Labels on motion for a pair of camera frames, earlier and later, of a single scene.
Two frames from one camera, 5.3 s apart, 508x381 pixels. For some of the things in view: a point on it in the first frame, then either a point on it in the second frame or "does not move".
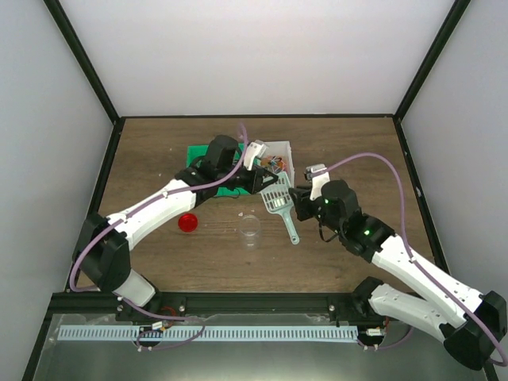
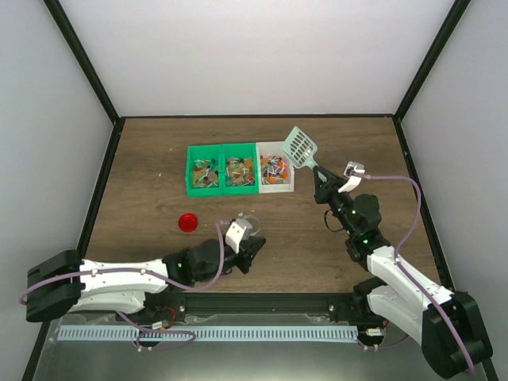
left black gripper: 255,182 -> 248,248
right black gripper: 300,205 -> 325,190
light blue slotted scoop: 278,198 -> 299,149
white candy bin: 278,158 does not move
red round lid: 187,223 does not move
